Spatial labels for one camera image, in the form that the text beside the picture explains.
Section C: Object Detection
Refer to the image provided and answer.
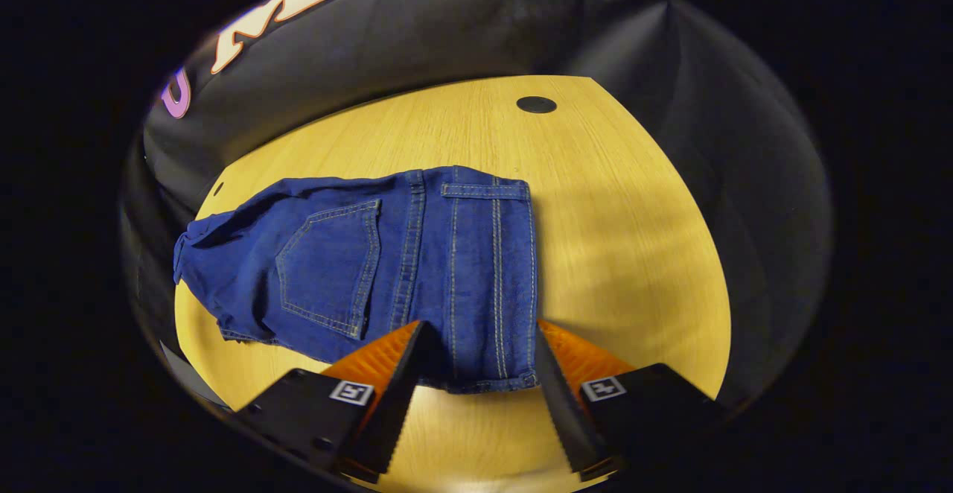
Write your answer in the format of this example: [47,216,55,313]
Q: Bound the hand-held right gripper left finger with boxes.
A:
[235,319,440,484]

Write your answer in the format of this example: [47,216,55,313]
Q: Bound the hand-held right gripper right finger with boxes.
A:
[533,319,730,482]

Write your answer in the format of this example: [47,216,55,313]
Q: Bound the blue denim jeans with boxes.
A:
[173,165,539,394]

